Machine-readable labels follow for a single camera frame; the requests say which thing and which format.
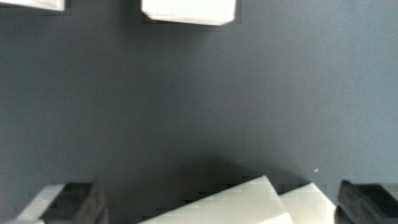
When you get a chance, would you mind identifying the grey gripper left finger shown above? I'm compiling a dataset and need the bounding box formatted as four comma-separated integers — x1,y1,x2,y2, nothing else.
14,181,110,224

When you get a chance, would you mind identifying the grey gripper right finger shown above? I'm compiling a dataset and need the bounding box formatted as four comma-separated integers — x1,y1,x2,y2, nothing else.
334,180,398,224

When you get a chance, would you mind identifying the white square table top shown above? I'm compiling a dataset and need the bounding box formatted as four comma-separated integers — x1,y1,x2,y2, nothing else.
139,176,336,224

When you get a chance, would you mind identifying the white table leg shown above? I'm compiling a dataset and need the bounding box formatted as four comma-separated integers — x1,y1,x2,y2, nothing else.
0,0,66,11
142,0,236,26

